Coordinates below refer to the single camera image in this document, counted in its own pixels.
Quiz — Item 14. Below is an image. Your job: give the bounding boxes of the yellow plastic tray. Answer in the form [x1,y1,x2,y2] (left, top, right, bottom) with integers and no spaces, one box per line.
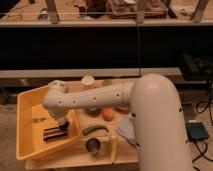
[16,86,80,160]

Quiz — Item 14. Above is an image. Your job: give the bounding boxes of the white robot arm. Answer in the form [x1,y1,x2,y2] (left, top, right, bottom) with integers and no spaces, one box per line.
[43,74,193,171]

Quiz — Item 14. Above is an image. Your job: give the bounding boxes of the green cucumber toy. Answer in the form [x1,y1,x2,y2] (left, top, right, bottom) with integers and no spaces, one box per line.
[82,125,109,136]

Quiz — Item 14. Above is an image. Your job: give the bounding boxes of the brown bowl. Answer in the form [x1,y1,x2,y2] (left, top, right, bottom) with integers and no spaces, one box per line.
[85,108,100,117]

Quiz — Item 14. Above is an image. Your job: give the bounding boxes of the small metal cup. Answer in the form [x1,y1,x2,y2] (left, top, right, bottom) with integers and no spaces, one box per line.
[86,138,101,155]

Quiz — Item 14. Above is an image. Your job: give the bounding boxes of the wooden toy kitchen table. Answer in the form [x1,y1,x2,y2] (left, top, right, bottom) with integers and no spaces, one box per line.
[25,77,158,170]

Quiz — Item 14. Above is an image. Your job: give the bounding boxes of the orange toy fruit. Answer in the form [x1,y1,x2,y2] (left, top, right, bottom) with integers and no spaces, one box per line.
[102,108,114,121]

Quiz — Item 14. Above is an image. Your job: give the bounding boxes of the grey cloth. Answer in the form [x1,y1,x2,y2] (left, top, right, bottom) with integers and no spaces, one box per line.
[116,117,136,146]

